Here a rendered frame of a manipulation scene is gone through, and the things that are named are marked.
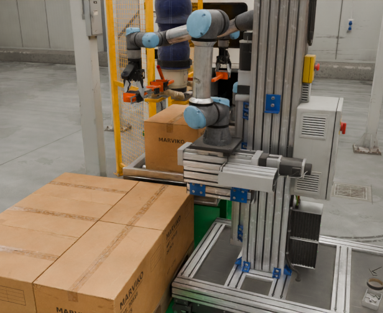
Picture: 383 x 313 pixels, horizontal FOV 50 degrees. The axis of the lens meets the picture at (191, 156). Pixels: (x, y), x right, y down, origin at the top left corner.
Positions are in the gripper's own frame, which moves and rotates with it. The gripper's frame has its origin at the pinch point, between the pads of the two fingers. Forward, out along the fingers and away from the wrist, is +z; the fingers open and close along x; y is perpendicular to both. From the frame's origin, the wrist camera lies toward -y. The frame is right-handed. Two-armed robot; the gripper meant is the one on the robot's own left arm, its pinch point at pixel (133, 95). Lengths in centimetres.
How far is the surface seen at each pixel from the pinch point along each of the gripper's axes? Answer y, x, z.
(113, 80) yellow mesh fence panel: 162, 109, 24
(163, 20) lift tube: 49, 3, -38
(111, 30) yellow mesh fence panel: 164, 108, -23
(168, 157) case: 53, 3, 54
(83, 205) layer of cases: -5, 36, 70
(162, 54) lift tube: 50, 5, -16
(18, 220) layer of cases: -35, 59, 70
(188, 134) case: 53, -12, 36
